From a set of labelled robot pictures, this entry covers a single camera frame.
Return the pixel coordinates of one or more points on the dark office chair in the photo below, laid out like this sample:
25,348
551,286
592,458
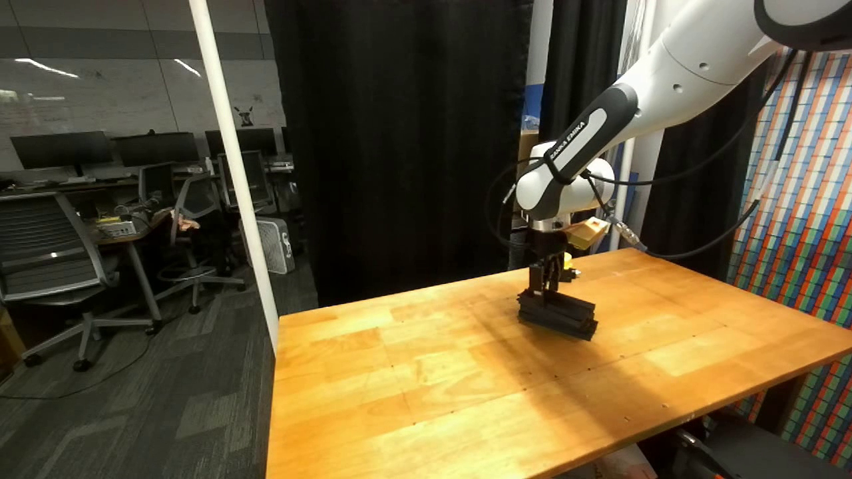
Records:
190,203

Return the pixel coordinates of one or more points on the yellow emergency stop button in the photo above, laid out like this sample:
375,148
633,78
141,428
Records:
568,262

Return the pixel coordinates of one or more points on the grey mesh office chair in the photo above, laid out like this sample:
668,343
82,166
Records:
42,249

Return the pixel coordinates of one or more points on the multicolour patterned panel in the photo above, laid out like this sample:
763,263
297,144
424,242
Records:
801,310

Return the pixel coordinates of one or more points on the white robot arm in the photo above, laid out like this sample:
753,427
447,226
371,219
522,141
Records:
673,70

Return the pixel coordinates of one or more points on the white bin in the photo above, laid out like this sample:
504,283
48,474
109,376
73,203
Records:
277,249

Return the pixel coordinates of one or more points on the office desk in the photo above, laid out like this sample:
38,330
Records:
114,231

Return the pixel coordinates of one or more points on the blue poster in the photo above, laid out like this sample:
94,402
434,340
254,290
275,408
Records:
530,108

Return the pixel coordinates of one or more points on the wide black curtain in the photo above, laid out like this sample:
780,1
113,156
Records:
399,134

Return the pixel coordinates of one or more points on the black computer monitor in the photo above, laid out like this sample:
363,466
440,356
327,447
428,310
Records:
257,141
61,149
161,148

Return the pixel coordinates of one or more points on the white board panel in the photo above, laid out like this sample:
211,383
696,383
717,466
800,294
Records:
640,186

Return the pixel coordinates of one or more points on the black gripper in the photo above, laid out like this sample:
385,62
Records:
550,239

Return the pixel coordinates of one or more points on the narrow black curtain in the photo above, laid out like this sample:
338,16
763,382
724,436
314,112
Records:
572,54

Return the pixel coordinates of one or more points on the black chair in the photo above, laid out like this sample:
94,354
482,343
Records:
753,455

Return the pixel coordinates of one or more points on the white vertical pole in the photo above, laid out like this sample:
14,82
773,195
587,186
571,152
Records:
229,161

